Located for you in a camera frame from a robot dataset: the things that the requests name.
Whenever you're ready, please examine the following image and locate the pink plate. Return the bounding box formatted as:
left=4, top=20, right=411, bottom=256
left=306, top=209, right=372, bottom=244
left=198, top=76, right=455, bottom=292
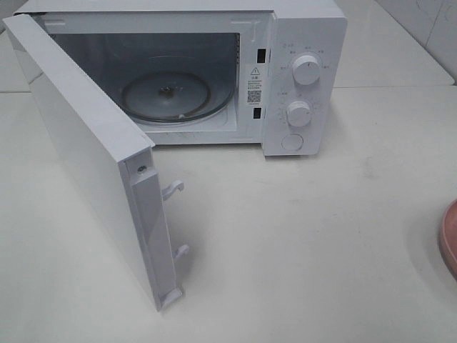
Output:
left=438, top=200, right=457, bottom=279

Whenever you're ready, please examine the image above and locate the lower white timer knob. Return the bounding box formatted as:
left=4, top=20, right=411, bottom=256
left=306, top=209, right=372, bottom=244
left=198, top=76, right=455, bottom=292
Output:
left=286, top=101, right=313, bottom=127

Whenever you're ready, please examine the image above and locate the round white door button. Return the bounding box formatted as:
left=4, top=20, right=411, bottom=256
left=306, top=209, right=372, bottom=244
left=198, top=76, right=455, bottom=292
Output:
left=281, top=134, right=303, bottom=151

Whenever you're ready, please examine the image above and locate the white microwave oven body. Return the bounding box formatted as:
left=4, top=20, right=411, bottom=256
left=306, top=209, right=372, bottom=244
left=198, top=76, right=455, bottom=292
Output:
left=10, top=1, right=347, bottom=156

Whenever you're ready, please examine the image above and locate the warning label with QR code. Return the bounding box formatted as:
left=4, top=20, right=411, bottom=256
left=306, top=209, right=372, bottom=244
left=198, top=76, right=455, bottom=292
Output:
left=246, top=64, right=265, bottom=105

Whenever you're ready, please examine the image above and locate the upper white power knob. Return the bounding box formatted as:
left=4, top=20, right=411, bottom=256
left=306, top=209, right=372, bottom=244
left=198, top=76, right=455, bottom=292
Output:
left=292, top=52, right=321, bottom=86

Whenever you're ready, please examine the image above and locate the glass microwave turntable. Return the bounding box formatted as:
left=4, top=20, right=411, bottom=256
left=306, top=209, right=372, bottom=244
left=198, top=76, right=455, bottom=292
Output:
left=120, top=56, right=237, bottom=124

